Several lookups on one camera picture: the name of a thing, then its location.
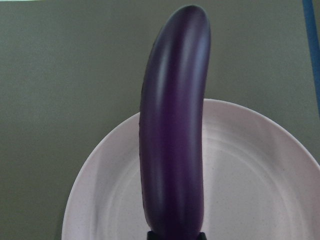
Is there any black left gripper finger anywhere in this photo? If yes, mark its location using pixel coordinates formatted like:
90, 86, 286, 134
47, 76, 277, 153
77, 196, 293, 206
146, 231, 206, 240

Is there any purple eggplant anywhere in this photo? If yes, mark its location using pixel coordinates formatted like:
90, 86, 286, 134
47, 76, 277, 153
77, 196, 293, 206
139, 5, 211, 238

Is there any pink plate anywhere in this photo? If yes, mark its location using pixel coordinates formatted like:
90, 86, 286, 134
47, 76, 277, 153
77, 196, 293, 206
61, 99, 320, 240

